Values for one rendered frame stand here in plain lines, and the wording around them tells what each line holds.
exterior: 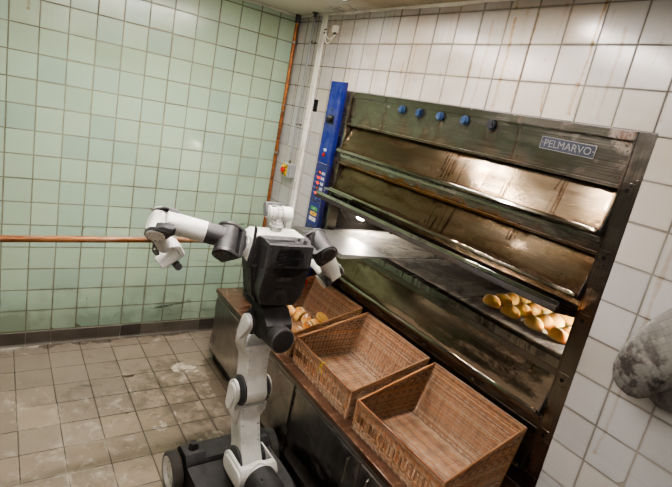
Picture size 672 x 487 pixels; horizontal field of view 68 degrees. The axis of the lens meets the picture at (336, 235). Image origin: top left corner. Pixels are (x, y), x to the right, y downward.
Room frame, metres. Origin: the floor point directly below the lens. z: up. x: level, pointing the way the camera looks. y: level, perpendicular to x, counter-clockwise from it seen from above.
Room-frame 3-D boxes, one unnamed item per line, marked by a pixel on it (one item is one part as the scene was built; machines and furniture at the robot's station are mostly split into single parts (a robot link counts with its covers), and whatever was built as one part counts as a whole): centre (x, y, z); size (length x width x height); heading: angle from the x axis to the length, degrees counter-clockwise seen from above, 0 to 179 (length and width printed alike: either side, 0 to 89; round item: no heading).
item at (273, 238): (2.07, 0.24, 1.27); 0.34 x 0.30 x 0.36; 119
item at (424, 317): (2.58, -0.46, 1.02); 1.79 x 0.11 x 0.19; 36
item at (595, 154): (2.60, -0.48, 1.99); 1.80 x 0.08 x 0.21; 36
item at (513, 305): (2.37, -1.16, 1.21); 0.61 x 0.48 x 0.06; 126
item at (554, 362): (2.60, -0.48, 1.16); 1.80 x 0.06 x 0.04; 36
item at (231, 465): (2.01, 0.19, 0.28); 0.21 x 0.20 x 0.13; 37
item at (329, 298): (2.90, 0.10, 0.72); 0.56 x 0.49 x 0.28; 37
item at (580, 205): (2.58, -0.46, 1.80); 1.79 x 0.11 x 0.19; 36
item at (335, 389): (2.42, -0.25, 0.72); 0.56 x 0.49 x 0.28; 35
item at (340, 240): (2.98, -0.03, 1.19); 0.55 x 0.36 x 0.03; 37
